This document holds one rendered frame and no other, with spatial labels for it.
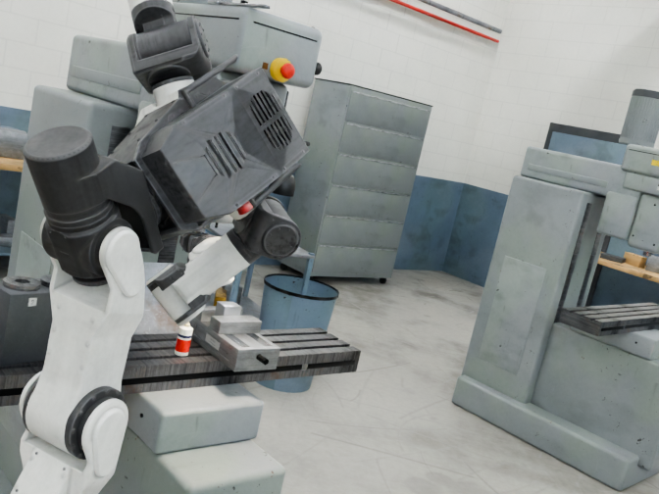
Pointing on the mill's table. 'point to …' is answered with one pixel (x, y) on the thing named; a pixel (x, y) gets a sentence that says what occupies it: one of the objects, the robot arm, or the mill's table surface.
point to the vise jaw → (234, 324)
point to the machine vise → (233, 345)
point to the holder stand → (25, 319)
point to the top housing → (256, 39)
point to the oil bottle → (183, 340)
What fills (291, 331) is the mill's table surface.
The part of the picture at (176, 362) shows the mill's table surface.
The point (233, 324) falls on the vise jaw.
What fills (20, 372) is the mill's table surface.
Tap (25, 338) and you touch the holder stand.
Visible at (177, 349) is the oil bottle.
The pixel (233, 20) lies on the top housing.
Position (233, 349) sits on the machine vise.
